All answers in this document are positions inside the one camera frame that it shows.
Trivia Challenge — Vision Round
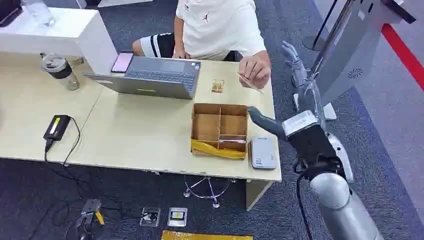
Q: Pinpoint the person's left hand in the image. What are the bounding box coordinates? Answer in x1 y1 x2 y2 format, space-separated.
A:
238 50 273 90

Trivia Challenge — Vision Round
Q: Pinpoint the white block shelf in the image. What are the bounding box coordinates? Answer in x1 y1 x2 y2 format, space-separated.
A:
0 6 119 75

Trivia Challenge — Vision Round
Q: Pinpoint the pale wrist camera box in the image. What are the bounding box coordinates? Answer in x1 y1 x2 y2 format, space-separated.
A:
282 110 320 138

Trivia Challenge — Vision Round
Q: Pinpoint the floor socket with yellow label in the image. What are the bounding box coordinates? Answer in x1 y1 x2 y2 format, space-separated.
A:
166 207 188 228

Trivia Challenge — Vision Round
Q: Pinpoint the grey flat card reader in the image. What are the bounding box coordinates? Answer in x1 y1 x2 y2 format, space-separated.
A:
250 135 279 171

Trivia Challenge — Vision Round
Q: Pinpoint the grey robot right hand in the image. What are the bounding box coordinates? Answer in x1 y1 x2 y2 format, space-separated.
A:
247 41 343 180

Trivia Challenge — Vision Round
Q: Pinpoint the black tray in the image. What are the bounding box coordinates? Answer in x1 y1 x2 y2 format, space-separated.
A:
0 0 24 28

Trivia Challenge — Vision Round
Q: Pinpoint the black floor cable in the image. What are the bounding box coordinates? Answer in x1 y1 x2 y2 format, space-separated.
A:
31 158 150 240

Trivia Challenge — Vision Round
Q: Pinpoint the black adapter cable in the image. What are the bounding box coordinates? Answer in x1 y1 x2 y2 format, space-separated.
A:
43 116 82 167

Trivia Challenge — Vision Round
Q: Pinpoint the clear tumbler with dark band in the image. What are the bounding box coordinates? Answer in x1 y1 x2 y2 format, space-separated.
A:
40 53 81 92

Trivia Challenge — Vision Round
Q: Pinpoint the yellow sheet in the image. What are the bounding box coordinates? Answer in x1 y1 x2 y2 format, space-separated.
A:
160 230 254 240

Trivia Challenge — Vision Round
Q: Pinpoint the grey open laptop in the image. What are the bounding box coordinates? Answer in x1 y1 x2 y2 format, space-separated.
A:
82 55 202 101

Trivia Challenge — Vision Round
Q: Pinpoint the grey display panel stand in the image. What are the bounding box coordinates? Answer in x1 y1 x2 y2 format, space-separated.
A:
292 0 417 121

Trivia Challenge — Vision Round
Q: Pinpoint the person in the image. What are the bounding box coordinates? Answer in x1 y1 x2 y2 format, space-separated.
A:
132 0 268 63

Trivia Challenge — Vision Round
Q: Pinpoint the small golden card stack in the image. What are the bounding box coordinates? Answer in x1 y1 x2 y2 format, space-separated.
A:
211 79 226 94

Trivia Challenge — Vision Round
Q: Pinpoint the person's right hand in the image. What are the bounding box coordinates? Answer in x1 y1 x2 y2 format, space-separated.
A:
171 47 192 61

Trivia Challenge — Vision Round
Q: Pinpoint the chrome stool base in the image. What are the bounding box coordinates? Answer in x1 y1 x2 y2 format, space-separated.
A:
182 175 238 210

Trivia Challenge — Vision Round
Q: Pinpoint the black power adapter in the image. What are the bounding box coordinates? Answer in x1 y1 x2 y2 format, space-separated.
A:
42 114 72 143

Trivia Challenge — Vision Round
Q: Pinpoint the pale wooden desk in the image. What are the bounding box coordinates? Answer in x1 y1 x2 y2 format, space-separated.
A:
65 57 283 212
0 51 105 164

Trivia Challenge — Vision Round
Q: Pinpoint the pink smartphone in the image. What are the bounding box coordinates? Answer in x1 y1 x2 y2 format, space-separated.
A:
110 51 135 74

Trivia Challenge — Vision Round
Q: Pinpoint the thin tan card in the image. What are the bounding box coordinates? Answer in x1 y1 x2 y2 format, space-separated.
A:
236 71 265 96

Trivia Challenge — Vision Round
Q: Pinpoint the grey tool with yellow handle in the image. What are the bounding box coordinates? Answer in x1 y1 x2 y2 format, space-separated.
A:
76 198 106 240

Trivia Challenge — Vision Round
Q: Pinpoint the floor socket with plug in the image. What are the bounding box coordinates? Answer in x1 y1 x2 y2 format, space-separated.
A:
139 206 162 228

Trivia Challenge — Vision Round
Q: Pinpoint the wooden divided card box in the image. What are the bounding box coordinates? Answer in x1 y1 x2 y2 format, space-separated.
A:
190 102 250 161

